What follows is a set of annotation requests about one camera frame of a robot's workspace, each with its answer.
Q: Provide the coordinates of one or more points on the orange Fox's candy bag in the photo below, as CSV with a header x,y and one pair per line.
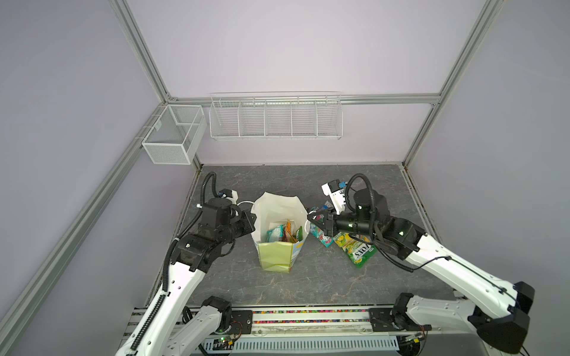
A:
x,y
289,233

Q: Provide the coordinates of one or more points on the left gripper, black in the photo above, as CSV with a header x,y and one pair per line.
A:
x,y
248,224

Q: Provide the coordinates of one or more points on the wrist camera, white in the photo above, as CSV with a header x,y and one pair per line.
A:
x,y
229,194
335,190

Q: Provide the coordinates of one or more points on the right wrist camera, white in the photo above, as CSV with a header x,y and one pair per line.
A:
x,y
335,190

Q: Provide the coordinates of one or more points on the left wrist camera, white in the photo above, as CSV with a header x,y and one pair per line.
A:
x,y
229,194

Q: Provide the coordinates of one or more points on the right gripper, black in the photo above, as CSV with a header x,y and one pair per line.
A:
x,y
329,224

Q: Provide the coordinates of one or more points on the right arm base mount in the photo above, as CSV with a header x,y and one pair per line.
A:
x,y
387,320

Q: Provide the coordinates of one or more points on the paper bag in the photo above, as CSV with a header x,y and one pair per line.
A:
x,y
273,210

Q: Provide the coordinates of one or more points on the white vented cable duct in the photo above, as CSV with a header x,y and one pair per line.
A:
x,y
316,345

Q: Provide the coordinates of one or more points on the white mesh basket, small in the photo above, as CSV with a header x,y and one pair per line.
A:
x,y
176,134

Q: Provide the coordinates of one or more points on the blue snack packet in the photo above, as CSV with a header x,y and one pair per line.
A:
x,y
325,206

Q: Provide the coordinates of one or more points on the teal Fox's mint bag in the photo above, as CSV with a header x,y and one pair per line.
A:
x,y
320,236

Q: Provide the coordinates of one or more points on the white wire basket, long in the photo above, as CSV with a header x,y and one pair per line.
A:
x,y
276,115

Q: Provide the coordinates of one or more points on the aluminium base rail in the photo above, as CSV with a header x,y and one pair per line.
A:
x,y
336,321

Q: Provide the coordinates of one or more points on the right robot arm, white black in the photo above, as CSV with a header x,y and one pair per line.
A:
x,y
495,310

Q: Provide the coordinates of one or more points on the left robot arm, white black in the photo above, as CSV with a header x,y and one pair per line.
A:
x,y
219,222

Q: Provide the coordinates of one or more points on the yellow green Fox's bag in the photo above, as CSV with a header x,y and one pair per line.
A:
x,y
359,249

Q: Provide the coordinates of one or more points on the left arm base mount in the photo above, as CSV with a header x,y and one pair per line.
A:
x,y
239,322

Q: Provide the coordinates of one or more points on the green snack bag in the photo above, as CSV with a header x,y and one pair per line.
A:
x,y
298,235

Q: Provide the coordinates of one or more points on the teal white candy bag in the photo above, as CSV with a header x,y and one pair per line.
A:
x,y
275,235

